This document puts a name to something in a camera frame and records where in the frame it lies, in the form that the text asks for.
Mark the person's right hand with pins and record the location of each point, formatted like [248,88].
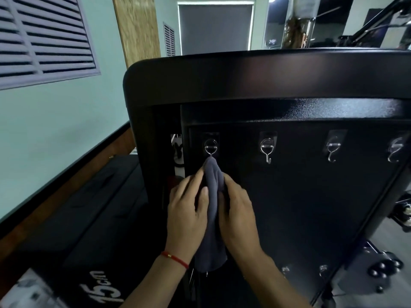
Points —
[239,224]

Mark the person's left hand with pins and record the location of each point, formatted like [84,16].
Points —
[186,221]

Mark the dark grey printed towel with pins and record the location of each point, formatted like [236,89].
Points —
[212,176]

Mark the black weight stack machine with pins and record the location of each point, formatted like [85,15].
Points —
[289,76]

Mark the grey window blind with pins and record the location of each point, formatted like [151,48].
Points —
[215,28]

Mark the green plant with roots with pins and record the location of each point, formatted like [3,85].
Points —
[293,32]

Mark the clear glass vase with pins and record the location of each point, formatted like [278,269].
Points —
[313,28]

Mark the white upright post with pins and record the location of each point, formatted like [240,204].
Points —
[32,291]

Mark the white louvred wall vent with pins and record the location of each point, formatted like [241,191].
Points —
[48,35]
[169,40]

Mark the wall mirror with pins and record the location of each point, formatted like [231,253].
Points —
[330,25]

